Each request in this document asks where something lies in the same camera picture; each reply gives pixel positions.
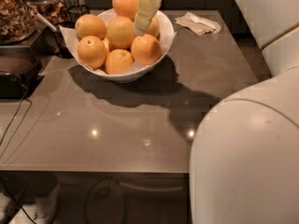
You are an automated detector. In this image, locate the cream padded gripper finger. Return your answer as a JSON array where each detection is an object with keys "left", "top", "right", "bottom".
[{"left": 133, "top": 0, "right": 162, "bottom": 35}]

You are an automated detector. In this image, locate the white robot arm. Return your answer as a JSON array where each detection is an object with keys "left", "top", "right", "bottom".
[{"left": 189, "top": 0, "right": 299, "bottom": 224}]

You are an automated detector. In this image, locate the top orange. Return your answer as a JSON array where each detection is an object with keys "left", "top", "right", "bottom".
[{"left": 112, "top": 0, "right": 139, "bottom": 21}]

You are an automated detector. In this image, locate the right rear orange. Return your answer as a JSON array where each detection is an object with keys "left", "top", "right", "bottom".
[{"left": 146, "top": 17, "right": 160, "bottom": 37}]

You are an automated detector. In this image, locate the white ceramic bowl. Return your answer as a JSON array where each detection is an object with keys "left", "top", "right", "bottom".
[{"left": 65, "top": 5, "right": 175, "bottom": 84}]

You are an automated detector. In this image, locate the front right orange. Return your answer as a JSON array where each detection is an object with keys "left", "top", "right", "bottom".
[{"left": 131, "top": 34, "right": 162, "bottom": 65}]

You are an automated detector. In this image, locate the small hidden orange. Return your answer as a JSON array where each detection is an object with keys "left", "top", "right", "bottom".
[{"left": 102, "top": 37, "right": 111, "bottom": 53}]

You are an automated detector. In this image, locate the left rear orange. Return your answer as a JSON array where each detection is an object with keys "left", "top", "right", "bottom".
[{"left": 75, "top": 14, "right": 107, "bottom": 39}]

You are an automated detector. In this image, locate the front center orange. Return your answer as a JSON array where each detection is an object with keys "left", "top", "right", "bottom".
[{"left": 106, "top": 49, "right": 134, "bottom": 75}]

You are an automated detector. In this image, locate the front left orange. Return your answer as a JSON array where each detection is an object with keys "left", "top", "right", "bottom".
[{"left": 77, "top": 35, "right": 107, "bottom": 70}]

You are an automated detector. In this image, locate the folded paper napkin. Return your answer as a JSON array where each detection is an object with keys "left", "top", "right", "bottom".
[{"left": 175, "top": 12, "right": 221, "bottom": 35}]

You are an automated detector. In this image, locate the glass jar of nuts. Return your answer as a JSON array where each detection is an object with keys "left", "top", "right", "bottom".
[{"left": 0, "top": 0, "right": 36, "bottom": 45}]

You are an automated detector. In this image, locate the black appliance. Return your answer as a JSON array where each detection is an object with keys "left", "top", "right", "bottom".
[{"left": 0, "top": 46, "right": 43, "bottom": 99}]

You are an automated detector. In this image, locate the black wire cup holder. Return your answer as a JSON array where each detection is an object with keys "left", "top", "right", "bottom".
[{"left": 53, "top": 5, "right": 90, "bottom": 59}]

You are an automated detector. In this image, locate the black power cable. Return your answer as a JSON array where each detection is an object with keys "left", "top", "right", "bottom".
[{"left": 0, "top": 83, "right": 38, "bottom": 224}]

